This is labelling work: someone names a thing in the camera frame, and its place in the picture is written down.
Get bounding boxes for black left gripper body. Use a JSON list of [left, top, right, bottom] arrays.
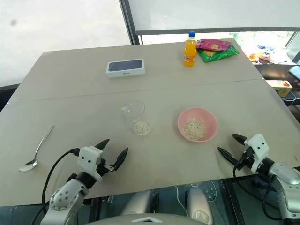
[[96, 158, 119, 178]]

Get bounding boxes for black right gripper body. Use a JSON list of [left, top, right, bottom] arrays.
[[237, 145, 256, 169]]

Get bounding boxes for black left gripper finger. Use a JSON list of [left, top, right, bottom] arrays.
[[114, 147, 129, 171], [94, 139, 110, 151]]

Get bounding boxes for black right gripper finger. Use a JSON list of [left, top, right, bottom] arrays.
[[217, 147, 240, 166], [232, 134, 248, 145]]

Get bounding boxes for clear plastic cup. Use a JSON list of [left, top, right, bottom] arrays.
[[120, 100, 151, 137]]

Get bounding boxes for pink bowl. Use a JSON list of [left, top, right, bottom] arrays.
[[177, 107, 218, 143]]

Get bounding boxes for silver robot left leg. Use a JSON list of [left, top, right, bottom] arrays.
[[120, 190, 160, 218]]

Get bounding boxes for silver robot leg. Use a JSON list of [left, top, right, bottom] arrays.
[[120, 190, 160, 218], [185, 187, 213, 225]]

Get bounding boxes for silver robot right leg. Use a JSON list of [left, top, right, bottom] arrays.
[[185, 187, 213, 225]]

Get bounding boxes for silver robot torso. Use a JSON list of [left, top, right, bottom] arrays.
[[84, 212, 207, 225]]

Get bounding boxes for yellow tissue box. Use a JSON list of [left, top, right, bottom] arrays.
[[266, 79, 293, 98]]

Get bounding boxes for metal spoon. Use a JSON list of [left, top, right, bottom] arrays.
[[18, 125, 54, 173]]

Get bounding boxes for white phone box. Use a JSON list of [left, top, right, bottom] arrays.
[[105, 58, 146, 78]]

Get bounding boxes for green snack bag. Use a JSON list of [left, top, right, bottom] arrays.
[[197, 45, 240, 63]]

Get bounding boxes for pink snack bag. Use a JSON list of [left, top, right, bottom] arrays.
[[196, 38, 233, 52]]

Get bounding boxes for orange soda bottle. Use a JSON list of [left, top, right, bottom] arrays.
[[183, 30, 197, 68]]

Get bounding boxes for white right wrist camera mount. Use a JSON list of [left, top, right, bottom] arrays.
[[244, 134, 270, 173]]

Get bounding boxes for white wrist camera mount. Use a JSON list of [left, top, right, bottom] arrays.
[[77, 146, 104, 181], [244, 134, 270, 173]]

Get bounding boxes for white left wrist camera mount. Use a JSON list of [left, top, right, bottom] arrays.
[[77, 146, 104, 181]]

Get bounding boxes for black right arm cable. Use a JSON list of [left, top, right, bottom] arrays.
[[232, 154, 285, 221]]

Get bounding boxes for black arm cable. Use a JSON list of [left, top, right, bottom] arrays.
[[30, 148, 80, 225], [232, 154, 285, 221]]

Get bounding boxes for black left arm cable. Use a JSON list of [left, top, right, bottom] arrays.
[[30, 148, 80, 225]]

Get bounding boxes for white floor cable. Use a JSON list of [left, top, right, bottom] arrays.
[[173, 185, 189, 218]]

